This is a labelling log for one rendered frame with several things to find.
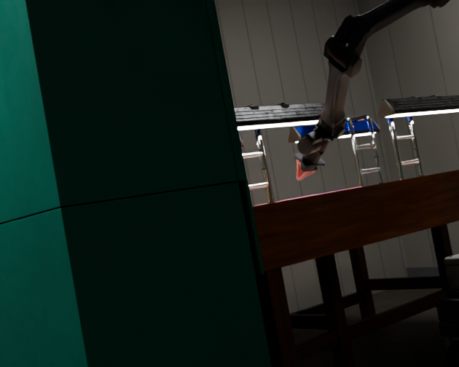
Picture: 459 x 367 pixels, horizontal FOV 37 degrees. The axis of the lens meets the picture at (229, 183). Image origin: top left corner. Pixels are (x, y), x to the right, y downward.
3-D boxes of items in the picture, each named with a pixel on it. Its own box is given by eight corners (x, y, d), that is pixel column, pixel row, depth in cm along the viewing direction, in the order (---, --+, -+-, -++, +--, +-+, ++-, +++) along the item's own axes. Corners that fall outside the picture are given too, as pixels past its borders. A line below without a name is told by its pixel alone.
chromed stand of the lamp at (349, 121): (390, 200, 341) (374, 113, 343) (364, 205, 329) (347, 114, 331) (361, 204, 356) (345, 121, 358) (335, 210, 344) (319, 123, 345)
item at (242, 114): (336, 118, 262) (333, 100, 262) (208, 129, 223) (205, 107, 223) (322, 123, 268) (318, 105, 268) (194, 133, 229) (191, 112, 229)
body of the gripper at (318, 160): (292, 157, 233) (301, 140, 229) (312, 154, 240) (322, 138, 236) (303, 170, 230) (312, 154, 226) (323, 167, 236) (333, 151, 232)
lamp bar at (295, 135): (381, 131, 366) (379, 118, 367) (299, 140, 327) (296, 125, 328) (369, 134, 373) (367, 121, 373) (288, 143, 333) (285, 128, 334)
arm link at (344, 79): (365, 54, 188) (337, 31, 191) (350, 66, 186) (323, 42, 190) (348, 133, 226) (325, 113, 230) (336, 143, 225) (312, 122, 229)
